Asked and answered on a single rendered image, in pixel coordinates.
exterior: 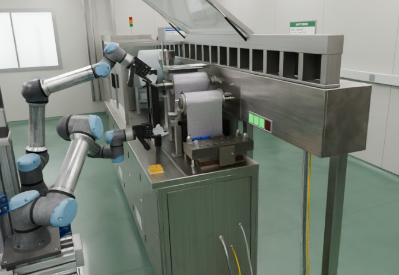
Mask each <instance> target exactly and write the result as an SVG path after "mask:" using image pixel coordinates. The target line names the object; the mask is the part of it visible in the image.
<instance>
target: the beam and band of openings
mask: <svg viewBox="0 0 399 275"><path fill-rule="evenodd" d="M183 35H184V36H185V39H184V38H183V37H182V36H181V35H179V34H166V41H167V42H171V41H182V53H183V59H186V60H190V61H195V62H200V63H204V64H207V63H211V64H215V66H218V67H223V68H229V69H234V70H238V71H243V72H248V73H252V74H257V75H263V76H266V77H271V78H277V79H281V80H286V81H291V82H295V83H300V84H306V85H309V86H314V87H320V88H335V87H340V70H341V55H342V54H343V45H344V34H244V36H245V37H246V42H245V40H244V39H243V38H242V37H241V36H240V35H239V34H183ZM296 75H297V76H296ZM316 79H317V80H316Z"/></svg>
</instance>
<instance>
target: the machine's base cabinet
mask: <svg viewBox="0 0 399 275"><path fill-rule="evenodd" d="M123 152H124V161H123V162H121V163H113V164H114V166H115V169H116V172H117V174H118V177H119V180H120V182H121V185H122V188H123V191H124V193H125V196H126V199H127V201H128V204H129V207H130V209H131V212H132V215H133V217H134V220H135V223H136V225H137V228H138V231H139V233H140V236H141V239H142V242H143V244H144V247H145V250H146V252H147V255H148V258H149V260H150V263H151V266H152V268H153V271H154V274H155V275H229V270H228V266H227V260H226V255H225V251H224V248H223V245H222V242H221V241H220V240H219V236H223V238H224V239H223V240H224V243H225V245H226V248H227V252H228V256H229V261H230V267H231V271H232V275H239V269H238V264H237V262H236V258H235V255H234V253H233V250H232V249H231V248H230V246H231V245H233V249H234V251H235V254H236V256H237V260H238V263H239V268H240V273H241V275H251V271H250V267H249V260H248V253H247V249H246V243H245V238H244V235H243V232H242V230H241V228H240V227H239V226H238V224H239V223H241V224H242V227H243V230H244V232H245V236H246V240H247V243H248V249H249V256H250V260H251V267H252V273H253V275H257V257H258V184H259V170H254V171H250V172H244V173H238V174H234V175H228V176H222V177H218V178H213V179H206V180H203V181H196V182H190V183H187V184H180V185H175V186H171V187H165V188H159V189H152V188H151V186H150V184H149V183H148V181H147V179H146V178H145V176H144V174H143V172H142V170H141V168H140V167H139V165H138V163H137V161H136V159H135V158H134V156H133V154H132V153H131V151H130V149H129V147H128V145H127V143H126V142H123Z"/></svg>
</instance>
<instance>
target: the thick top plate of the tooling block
mask: <svg viewBox="0 0 399 275"><path fill-rule="evenodd" d="M242 139H243V134H241V136H240V137H236V136H235V135H229V136H224V138H216V139H212V140H211V139H209V138H208V139H203V140H198V144H199V148H193V146H194V141H192V144H187V143H186V142H183V151H184V152H185V153H186V154H187V155H188V156H189V157H190V158H191V159H192V160H195V159H202V158H206V157H213V156H218V155H219V148H220V147H227V146H235V153H238V152H243V151H249V150H253V149H254V141H253V140H252V139H250V138H248V141H243V140H242Z"/></svg>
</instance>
